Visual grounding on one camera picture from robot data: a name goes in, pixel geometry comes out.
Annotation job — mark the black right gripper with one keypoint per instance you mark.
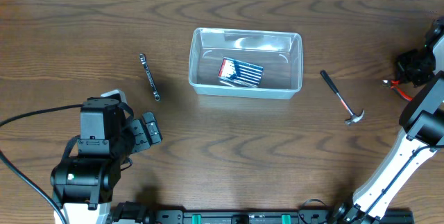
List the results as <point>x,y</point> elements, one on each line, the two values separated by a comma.
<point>411,67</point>

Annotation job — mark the red handled pliers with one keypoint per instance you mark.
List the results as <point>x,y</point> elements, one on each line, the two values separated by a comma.
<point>393,85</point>

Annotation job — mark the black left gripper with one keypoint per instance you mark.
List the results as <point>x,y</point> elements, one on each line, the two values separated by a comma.
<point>139,135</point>

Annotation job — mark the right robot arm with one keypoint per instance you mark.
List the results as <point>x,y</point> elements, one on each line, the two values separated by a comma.
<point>420,137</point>

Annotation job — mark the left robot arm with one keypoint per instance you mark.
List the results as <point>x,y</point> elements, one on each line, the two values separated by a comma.
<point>91,165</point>

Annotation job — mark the silver double ring wrench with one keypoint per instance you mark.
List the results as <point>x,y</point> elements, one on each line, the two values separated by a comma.
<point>143,60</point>

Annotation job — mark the clear plastic container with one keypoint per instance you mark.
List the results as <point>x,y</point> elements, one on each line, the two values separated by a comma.
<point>279,53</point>

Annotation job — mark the small claw hammer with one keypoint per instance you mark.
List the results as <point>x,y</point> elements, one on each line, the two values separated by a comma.
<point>354,118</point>

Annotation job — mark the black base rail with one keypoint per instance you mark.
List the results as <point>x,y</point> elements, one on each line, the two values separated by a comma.
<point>263,217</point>

